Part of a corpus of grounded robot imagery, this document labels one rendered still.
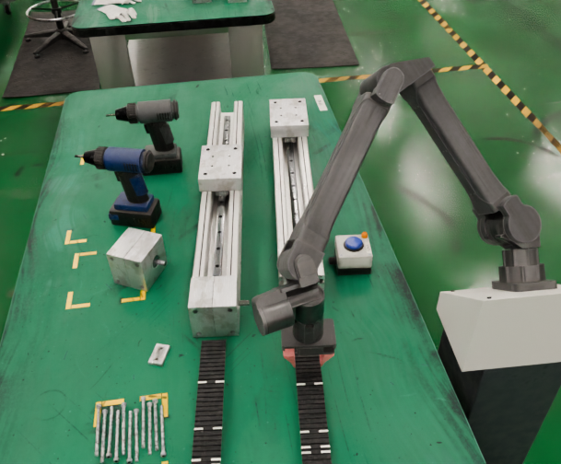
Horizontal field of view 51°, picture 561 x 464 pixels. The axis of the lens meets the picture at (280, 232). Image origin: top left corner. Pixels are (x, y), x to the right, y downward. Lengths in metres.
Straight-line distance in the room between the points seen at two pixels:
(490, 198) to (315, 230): 0.37
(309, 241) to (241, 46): 2.04
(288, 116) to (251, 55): 1.28
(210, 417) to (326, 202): 0.45
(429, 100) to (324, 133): 0.78
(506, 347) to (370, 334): 0.27
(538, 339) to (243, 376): 0.58
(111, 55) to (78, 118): 0.91
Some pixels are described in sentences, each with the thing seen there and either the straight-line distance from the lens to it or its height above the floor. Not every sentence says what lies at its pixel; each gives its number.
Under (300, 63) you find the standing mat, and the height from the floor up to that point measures 0.02.
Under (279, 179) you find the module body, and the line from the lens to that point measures 1.57.
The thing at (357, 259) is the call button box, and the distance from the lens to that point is 1.39.
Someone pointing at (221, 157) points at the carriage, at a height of 0.90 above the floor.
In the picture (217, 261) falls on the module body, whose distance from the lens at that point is 1.38.
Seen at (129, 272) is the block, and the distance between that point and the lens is 1.41.
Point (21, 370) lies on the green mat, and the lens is 1.36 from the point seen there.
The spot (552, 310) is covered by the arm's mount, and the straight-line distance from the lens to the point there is 1.21.
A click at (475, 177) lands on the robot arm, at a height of 1.10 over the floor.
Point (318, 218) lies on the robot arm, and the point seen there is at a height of 1.11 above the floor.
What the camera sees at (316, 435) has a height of 0.81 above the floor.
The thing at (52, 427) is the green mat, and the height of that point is 0.78.
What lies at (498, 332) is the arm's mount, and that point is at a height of 0.89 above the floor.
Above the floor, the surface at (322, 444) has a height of 0.81.
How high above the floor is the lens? 1.78
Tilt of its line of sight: 41 degrees down
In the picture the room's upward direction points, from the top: 2 degrees counter-clockwise
